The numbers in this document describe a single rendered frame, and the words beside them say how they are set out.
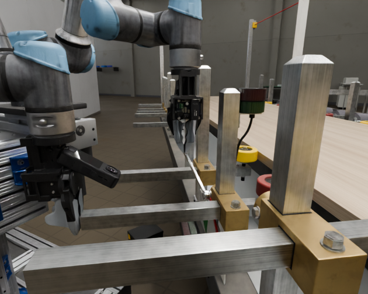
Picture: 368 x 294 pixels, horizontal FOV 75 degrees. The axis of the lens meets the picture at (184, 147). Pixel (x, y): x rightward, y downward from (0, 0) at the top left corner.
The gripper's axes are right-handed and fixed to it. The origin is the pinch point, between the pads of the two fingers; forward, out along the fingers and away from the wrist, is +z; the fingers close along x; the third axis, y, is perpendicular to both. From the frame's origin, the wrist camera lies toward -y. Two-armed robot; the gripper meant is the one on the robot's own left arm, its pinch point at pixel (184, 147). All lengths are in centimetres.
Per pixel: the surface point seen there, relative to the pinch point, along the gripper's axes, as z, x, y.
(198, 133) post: -1.1, 6.3, -10.6
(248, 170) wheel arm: 10.5, 22.0, -6.7
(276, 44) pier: -169, 575, -1048
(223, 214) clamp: 9.1, 5.3, 20.2
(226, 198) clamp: 7.4, 7.0, 16.5
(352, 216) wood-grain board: 4.8, 24.9, 30.3
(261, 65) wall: -80, 534, -1099
